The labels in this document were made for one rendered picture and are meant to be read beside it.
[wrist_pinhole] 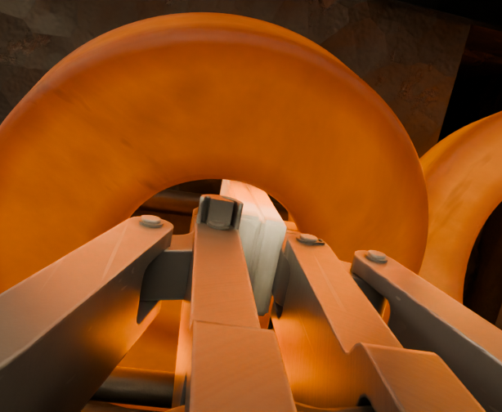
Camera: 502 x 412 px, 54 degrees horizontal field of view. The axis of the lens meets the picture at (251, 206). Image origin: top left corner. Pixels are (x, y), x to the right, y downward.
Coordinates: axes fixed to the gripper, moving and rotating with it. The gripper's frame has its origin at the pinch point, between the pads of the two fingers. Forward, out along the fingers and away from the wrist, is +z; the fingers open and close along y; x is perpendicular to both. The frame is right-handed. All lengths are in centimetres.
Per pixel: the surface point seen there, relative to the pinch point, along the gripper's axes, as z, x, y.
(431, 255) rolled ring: 1.4, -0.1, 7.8
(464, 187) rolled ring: 2.3, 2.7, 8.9
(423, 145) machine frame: 7.3, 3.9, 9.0
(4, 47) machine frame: 8.5, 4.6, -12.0
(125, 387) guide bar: -2.1, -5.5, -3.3
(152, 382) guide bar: -1.9, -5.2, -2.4
